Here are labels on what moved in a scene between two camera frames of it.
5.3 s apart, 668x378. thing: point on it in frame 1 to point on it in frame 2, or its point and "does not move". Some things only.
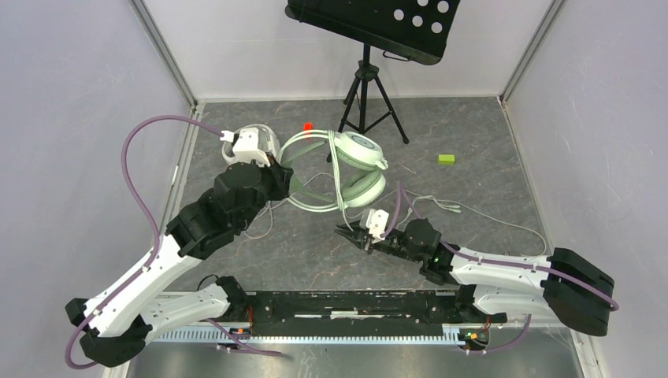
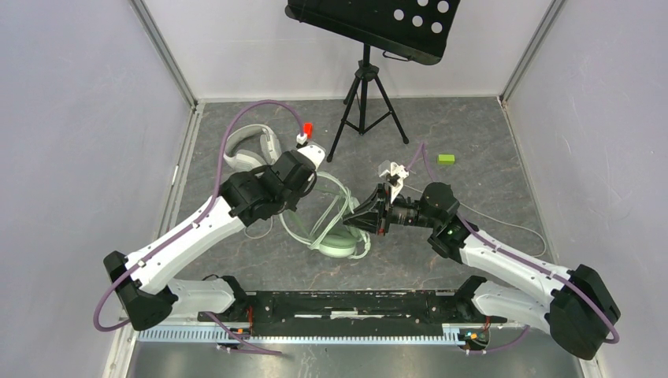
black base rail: x=450 y=308 does not move
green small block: x=446 y=159 does not move
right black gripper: x=364 y=242 to x=373 y=220
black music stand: x=413 y=31 does not move
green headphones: x=362 y=156 to x=317 y=218
